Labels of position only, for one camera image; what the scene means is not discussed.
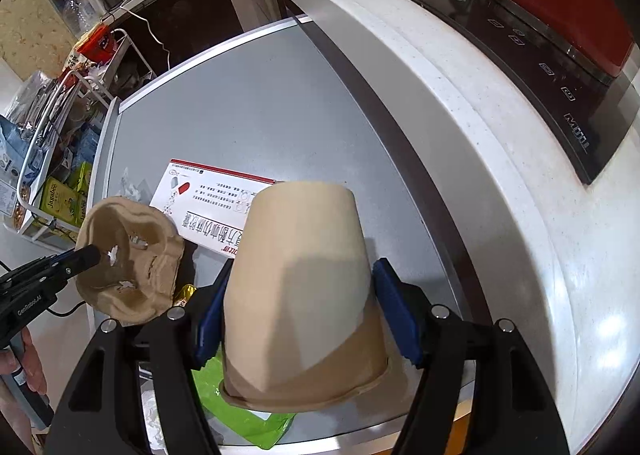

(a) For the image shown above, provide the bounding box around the white tissue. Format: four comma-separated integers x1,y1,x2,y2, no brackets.
141,383,167,454

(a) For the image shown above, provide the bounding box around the brown paper cup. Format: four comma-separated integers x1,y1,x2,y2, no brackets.
220,182,390,413

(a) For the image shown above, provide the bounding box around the gold butter packet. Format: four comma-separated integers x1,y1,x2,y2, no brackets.
174,284,198,307

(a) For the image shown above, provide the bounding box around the red box on rack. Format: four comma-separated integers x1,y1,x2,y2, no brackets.
75,24,117,64

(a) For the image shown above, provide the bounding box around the white red printed box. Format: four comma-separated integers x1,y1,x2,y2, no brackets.
151,159,276,258

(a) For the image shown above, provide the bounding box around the brown pulp cup carrier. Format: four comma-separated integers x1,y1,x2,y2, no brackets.
76,196,184,325

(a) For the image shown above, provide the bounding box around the green snack bag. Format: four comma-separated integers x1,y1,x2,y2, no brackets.
192,355,295,449

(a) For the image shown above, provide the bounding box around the blue white snack bag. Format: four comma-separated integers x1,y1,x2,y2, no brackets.
0,116,43,216

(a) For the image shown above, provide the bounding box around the yellow green tea box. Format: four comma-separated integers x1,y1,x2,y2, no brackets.
40,178,87,227

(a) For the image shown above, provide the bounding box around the person's left hand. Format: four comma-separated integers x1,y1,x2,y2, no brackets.
0,327,47,395

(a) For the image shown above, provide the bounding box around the white power cable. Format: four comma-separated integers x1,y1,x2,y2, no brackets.
119,4,174,72

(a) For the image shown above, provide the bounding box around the white wire storage rack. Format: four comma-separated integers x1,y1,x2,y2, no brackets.
1,28,156,250

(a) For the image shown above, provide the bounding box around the black induction cooktop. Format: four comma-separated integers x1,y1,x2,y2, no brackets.
411,0,639,184

